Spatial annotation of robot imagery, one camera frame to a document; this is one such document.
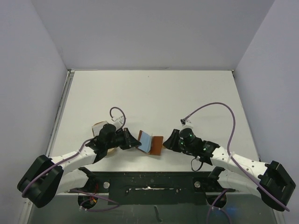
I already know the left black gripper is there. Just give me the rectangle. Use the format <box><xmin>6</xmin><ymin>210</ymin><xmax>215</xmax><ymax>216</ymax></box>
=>
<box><xmin>106</xmin><ymin>127</ymin><xmax>141</xmax><ymax>150</ymax></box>

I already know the brown leather card holder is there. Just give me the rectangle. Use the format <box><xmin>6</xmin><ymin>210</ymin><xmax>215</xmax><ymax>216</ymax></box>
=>
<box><xmin>136</xmin><ymin>130</ymin><xmax>164</xmax><ymax>156</ymax></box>

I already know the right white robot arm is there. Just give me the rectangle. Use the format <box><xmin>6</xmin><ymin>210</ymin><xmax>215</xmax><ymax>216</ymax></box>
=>
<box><xmin>163</xmin><ymin>128</ymin><xmax>296</xmax><ymax>211</ymax></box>

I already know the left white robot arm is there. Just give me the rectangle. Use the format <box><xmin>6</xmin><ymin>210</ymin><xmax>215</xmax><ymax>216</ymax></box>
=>
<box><xmin>17</xmin><ymin>124</ymin><xmax>141</xmax><ymax>208</ymax></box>

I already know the beige card tray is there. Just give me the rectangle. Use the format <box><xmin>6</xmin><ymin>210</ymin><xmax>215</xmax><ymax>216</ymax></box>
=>
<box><xmin>107</xmin><ymin>148</ymin><xmax>116</xmax><ymax>155</ymax></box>

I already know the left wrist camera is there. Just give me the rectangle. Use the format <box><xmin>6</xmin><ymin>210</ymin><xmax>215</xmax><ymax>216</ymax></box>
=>
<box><xmin>112</xmin><ymin>116</ymin><xmax>124</xmax><ymax>129</ymax></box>

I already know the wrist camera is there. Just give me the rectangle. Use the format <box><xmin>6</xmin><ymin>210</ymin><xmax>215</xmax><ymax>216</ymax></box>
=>
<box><xmin>112</xmin><ymin>116</ymin><xmax>124</xmax><ymax>129</ymax></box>
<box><xmin>180</xmin><ymin>119</ymin><xmax>194</xmax><ymax>129</ymax></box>

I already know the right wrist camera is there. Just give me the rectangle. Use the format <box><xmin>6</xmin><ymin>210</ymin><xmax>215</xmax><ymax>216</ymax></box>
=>
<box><xmin>180</xmin><ymin>119</ymin><xmax>194</xmax><ymax>129</ymax></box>

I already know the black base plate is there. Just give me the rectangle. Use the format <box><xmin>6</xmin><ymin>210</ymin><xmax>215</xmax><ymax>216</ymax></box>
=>
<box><xmin>80</xmin><ymin>171</ymin><xmax>224</xmax><ymax>205</ymax></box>

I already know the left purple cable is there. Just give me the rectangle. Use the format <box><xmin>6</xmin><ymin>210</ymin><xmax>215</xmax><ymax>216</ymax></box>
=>
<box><xmin>21</xmin><ymin>106</ymin><xmax>127</xmax><ymax>199</ymax></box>

